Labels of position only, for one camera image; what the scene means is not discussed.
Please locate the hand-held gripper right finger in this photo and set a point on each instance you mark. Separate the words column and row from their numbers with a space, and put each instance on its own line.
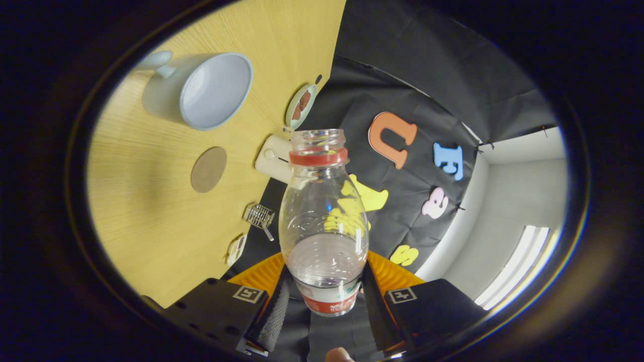
column 377, row 322

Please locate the white divided dish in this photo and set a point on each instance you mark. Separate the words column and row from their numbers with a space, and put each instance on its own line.
column 235, row 250

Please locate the brown sausage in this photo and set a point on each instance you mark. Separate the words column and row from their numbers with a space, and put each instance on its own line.
column 297, row 111
column 305, row 100

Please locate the long ceiling light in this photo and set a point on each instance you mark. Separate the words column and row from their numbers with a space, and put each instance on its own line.
column 518, row 266

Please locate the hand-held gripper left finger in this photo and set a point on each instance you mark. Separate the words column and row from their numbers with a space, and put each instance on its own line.
column 274, row 317

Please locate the round brown coaster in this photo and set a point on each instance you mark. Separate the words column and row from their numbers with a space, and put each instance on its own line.
column 209, row 170

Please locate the black backdrop cloth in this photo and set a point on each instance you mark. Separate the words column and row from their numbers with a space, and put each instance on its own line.
column 427, row 75

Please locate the white toaster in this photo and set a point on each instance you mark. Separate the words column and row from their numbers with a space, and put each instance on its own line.
column 271, row 156

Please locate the white cup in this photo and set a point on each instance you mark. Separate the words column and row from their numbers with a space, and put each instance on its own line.
column 216, row 90

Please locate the wooden table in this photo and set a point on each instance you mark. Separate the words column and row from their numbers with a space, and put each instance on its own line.
column 166, row 226

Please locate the clear plastic juice bottle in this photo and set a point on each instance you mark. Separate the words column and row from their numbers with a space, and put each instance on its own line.
column 322, row 251

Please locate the pale green plate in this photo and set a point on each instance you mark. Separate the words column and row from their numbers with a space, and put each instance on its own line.
column 289, row 115

